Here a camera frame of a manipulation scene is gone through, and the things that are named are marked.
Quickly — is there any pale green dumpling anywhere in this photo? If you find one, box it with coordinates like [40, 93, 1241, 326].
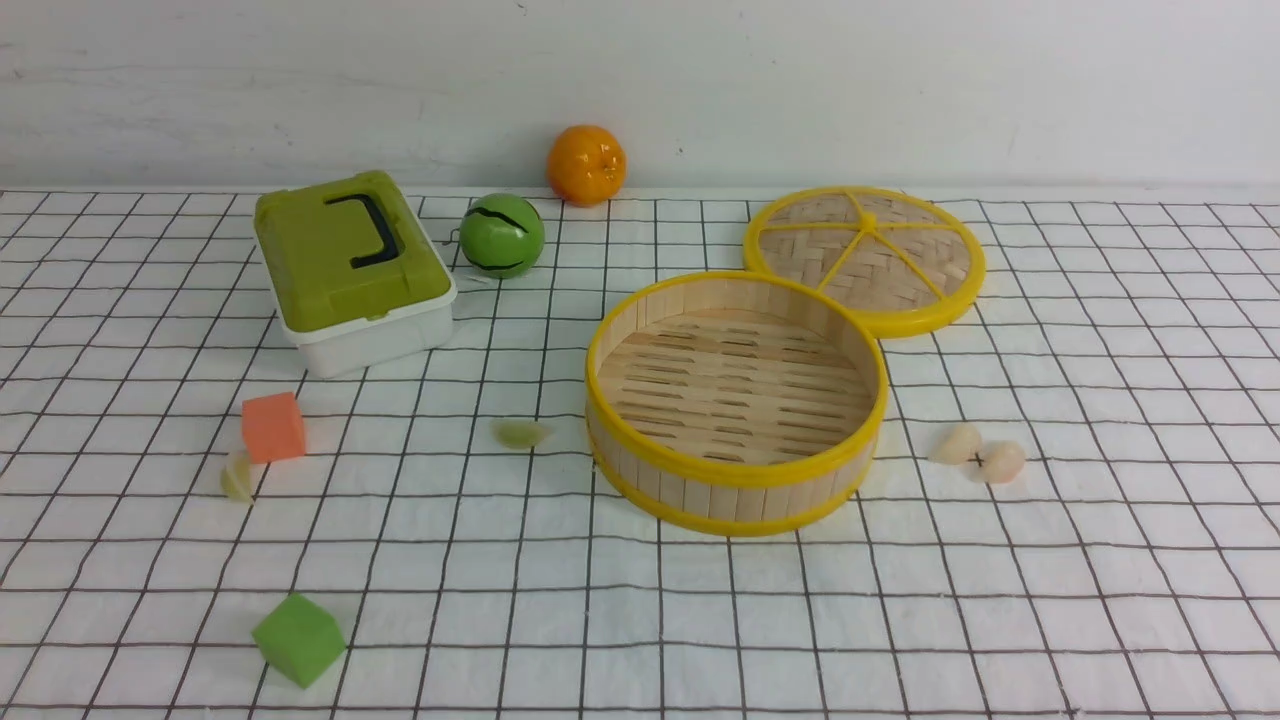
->
[219, 448, 255, 505]
[492, 418, 554, 451]

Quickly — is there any pinkish white dumpling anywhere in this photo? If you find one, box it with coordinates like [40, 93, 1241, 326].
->
[972, 441, 1027, 486]

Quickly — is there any bamboo steamer tray yellow rim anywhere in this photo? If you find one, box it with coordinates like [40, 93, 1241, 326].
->
[584, 272, 890, 536]

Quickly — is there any bamboo steamer lid yellow rim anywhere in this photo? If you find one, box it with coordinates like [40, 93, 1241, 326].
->
[742, 186, 987, 338]

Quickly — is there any green toy watermelon ball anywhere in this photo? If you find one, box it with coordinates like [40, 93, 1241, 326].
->
[460, 193, 545, 278]

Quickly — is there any orange toy fruit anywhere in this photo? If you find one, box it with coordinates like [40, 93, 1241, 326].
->
[547, 126, 628, 208]

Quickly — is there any green lidded white box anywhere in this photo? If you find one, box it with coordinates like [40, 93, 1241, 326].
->
[253, 170, 457, 378]

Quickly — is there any orange foam cube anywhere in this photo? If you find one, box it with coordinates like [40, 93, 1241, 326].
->
[241, 392, 307, 465]

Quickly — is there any green foam cube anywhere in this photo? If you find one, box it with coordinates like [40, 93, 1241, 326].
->
[252, 593, 346, 689]

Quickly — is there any white grid tablecloth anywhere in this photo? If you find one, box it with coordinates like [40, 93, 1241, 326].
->
[1, 190, 1279, 719]

